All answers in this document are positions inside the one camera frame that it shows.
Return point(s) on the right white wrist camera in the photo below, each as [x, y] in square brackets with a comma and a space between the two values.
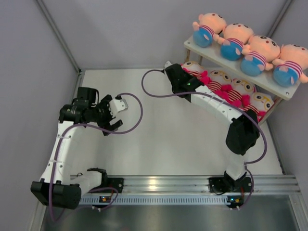
[167, 64]

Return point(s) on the aluminium front rail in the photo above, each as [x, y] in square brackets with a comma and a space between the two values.
[263, 184]

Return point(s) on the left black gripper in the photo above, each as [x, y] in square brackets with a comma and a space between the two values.
[106, 124]

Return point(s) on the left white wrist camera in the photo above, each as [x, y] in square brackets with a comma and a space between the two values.
[117, 105]

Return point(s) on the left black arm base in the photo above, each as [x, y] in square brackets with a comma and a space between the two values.
[110, 186]

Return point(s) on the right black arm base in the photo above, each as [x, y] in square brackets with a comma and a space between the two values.
[228, 185]

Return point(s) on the orange doll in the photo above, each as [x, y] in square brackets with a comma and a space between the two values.
[235, 36]
[290, 65]

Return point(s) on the white doll glasses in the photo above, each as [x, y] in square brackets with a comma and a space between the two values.
[260, 103]

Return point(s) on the white slotted cable duct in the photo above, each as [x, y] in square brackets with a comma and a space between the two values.
[160, 200]

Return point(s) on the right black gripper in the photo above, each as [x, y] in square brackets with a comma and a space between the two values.
[190, 77]

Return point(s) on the orange doll table back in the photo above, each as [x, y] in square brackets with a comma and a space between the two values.
[208, 26]

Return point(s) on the white two-tier shelf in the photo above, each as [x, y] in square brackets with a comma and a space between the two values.
[264, 82]

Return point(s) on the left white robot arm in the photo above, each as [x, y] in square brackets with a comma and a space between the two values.
[55, 186]

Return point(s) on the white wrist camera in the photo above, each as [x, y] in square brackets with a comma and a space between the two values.
[117, 105]
[167, 64]

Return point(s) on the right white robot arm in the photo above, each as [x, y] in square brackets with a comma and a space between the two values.
[243, 130]

